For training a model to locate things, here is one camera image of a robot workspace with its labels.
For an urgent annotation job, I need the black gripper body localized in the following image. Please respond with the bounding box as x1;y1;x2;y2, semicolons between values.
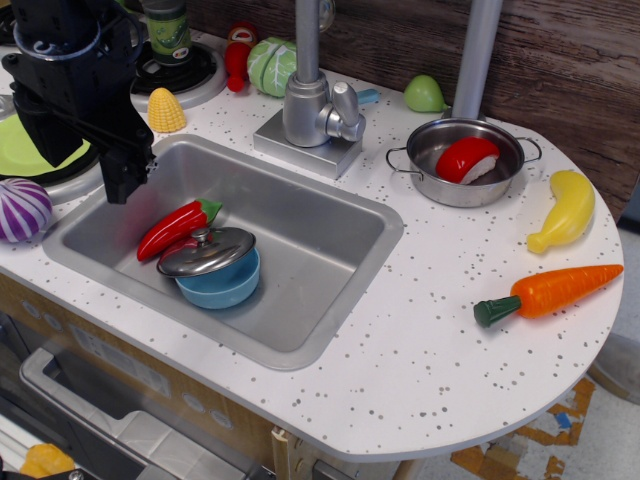
2;50;153;168

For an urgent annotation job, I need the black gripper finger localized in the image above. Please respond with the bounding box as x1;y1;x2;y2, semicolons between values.
99;145;155;204

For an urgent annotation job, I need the red and white toy sushi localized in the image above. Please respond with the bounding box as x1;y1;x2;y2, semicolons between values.
436;137;500;185

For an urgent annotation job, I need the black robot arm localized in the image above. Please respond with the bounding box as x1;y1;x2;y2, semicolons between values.
2;1;154;204

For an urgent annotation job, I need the small steel pan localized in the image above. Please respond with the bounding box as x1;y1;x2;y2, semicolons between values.
386;118;542;208

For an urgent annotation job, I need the black stove burner front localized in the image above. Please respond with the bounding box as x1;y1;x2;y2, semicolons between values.
1;145;102;205

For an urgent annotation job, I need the black stove burner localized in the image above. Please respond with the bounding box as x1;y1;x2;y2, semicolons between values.
131;42;227;112
1;145;102;205

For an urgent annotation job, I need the yellow toy corn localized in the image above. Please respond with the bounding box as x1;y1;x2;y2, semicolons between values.
147;87;187;133

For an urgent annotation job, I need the red toy chili pepper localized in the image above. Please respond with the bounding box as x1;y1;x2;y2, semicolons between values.
137;198;223;261

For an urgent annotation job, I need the grey stove knob front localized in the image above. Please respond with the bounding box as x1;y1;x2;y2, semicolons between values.
0;94;15;121

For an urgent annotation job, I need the green toy plate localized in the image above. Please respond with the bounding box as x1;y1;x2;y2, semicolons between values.
0;114;90;178

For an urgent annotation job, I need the purple striped toy onion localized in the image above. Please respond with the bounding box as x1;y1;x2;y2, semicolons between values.
1;178;52;243

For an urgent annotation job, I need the green toy can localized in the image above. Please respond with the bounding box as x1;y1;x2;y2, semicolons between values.
141;0;192;67

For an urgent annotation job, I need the steel pot lid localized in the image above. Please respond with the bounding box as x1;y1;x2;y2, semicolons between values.
156;227;256;278

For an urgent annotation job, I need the grey sink basin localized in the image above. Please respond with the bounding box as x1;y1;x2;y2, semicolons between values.
43;135;403;370

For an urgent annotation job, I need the blue toy pot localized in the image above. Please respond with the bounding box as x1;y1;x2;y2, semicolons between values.
176;248;261;310

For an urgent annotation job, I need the red toy ketchup bottle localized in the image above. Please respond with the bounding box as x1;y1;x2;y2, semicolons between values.
224;21;258;93

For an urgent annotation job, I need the green toy cabbage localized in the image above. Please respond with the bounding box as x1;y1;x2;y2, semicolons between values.
247;37;297;98

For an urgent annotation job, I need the grey toy faucet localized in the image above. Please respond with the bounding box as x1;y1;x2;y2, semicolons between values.
253;0;366;179

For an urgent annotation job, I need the yellow toy on floor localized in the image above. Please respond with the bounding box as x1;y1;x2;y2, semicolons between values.
19;444;75;479

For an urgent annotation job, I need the green toy pear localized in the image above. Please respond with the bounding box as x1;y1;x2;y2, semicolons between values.
403;75;449;113

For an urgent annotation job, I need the grey metal pole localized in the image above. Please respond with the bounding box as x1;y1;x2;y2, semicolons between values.
442;0;503;119

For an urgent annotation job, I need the orange toy carrot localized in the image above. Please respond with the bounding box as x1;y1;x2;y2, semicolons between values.
473;264;624;328

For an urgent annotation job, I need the yellow toy banana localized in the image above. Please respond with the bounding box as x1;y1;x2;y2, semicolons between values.
527;170;595;254

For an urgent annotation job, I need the grey oven door handle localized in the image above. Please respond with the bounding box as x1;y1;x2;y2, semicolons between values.
20;348;249;479

